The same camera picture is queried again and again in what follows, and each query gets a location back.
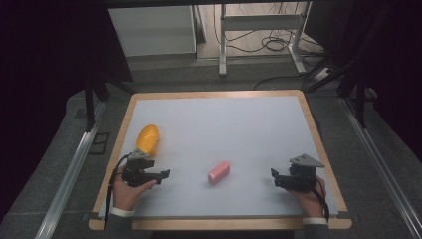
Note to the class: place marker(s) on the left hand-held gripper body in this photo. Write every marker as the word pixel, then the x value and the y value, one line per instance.
pixel 136 169

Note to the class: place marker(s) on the white cabinet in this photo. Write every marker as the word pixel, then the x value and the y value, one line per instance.
pixel 152 31

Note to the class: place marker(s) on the white metal desk frame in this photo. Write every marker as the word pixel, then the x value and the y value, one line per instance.
pixel 258 22

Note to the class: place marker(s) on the person's right hand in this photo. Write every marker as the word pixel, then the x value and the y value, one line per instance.
pixel 310 200

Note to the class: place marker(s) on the white power strip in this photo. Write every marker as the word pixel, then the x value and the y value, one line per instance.
pixel 323 74

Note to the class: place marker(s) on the person's left hand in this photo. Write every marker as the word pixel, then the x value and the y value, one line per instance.
pixel 127 194

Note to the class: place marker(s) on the pink soap bar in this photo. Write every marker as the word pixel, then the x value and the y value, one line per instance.
pixel 219 173

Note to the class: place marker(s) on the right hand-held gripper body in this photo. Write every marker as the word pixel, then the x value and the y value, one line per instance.
pixel 302 175

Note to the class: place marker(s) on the black metal stand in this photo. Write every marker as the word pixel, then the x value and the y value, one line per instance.
pixel 90 106
pixel 360 99

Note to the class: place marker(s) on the aluminium rail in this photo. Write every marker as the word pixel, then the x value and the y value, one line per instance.
pixel 381 169
pixel 68 181

